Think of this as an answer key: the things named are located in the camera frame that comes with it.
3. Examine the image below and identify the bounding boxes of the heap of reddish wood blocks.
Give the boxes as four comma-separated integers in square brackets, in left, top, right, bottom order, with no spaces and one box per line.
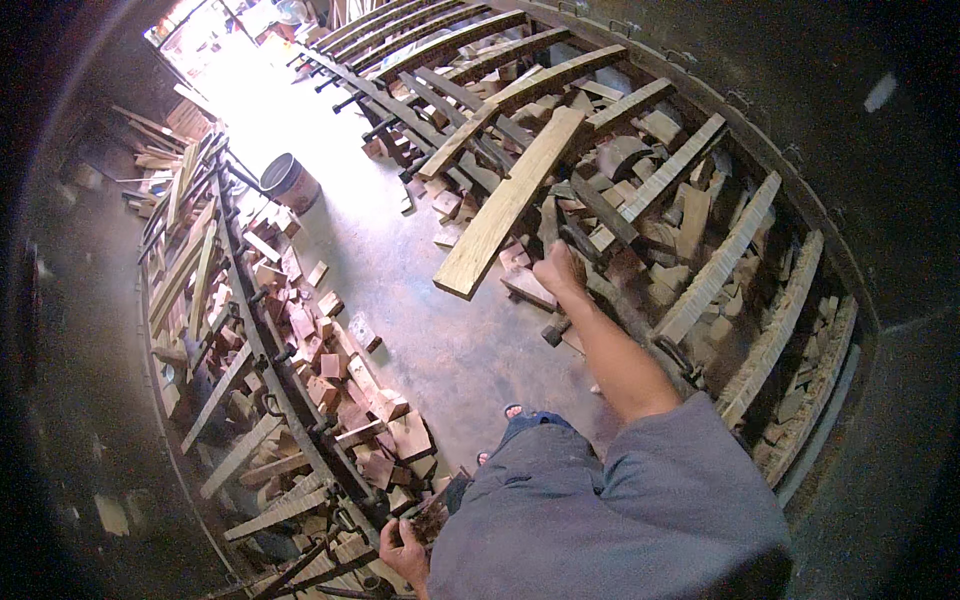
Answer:
[238,201,445,519]

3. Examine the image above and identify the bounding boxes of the dark wooden mallet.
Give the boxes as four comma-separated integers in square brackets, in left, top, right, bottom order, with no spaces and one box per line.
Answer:
[540,312,576,348]

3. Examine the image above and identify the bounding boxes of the long light wood plank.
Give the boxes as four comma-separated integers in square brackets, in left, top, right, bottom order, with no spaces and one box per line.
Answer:
[432,105,587,302]

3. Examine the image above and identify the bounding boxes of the person's legs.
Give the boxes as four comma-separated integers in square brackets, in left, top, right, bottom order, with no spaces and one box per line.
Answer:
[475,403,577,468]

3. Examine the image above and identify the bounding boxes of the dark rough wood piece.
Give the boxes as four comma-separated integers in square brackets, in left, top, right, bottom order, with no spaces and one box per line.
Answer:
[408,471,472,549]

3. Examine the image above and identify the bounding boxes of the heap of pale wood offcuts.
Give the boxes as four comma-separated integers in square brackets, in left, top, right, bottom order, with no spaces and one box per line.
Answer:
[363,52,841,451]

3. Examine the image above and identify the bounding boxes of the dark round bucket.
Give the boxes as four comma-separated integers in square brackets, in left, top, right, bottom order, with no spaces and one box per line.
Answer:
[259,152,323,218]

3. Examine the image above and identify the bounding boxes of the pile of wood strips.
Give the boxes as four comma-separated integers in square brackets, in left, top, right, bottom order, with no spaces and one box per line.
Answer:
[111,96,202,220]

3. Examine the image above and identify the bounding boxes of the metal clamp rack with planks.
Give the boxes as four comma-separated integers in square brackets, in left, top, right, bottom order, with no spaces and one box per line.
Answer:
[137,129,421,600]

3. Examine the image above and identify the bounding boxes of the person's right hand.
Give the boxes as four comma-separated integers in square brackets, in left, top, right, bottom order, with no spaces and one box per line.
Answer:
[531,239,591,303]

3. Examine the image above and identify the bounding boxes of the person's left hand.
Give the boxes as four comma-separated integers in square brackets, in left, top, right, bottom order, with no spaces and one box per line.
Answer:
[378,516,433,594]

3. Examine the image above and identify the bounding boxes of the person's body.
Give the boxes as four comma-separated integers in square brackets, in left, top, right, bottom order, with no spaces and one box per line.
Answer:
[426,390,794,600]

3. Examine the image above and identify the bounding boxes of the grey stained wood block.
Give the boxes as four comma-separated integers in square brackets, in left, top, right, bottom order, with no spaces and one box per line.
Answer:
[348,311,384,355]

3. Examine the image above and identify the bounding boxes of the curved clamp rack with planks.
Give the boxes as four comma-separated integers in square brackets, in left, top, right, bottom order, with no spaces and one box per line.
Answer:
[288,0,861,490]

